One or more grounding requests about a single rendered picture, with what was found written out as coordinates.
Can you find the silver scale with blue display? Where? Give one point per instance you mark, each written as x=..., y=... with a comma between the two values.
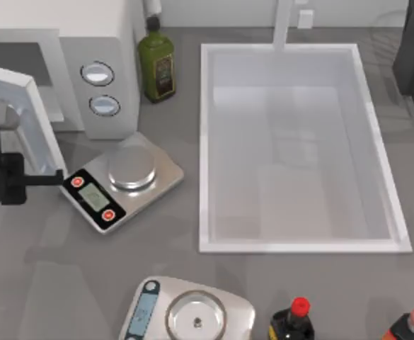
x=192, y=318

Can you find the green bottle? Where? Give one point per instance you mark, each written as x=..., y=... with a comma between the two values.
x=156, y=71

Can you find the pale microwave oven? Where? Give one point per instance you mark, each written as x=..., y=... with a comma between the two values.
x=97, y=42

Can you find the white wall socket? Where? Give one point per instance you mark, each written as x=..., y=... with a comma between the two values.
x=305, y=18

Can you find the dark bottle with pink cap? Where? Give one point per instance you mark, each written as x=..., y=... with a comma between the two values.
x=410, y=326

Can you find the tall white tap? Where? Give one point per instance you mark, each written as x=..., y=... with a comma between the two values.
x=281, y=25

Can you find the round silver microwave knob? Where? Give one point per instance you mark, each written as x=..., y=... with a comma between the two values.
x=104, y=105
x=97, y=73

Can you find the dark bottle with red cap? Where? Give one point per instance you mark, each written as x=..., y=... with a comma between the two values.
x=293, y=324

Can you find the white sink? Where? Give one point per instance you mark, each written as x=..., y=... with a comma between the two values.
x=298, y=244

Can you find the silver scale with red buttons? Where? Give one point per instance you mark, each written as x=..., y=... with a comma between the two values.
x=136, y=198

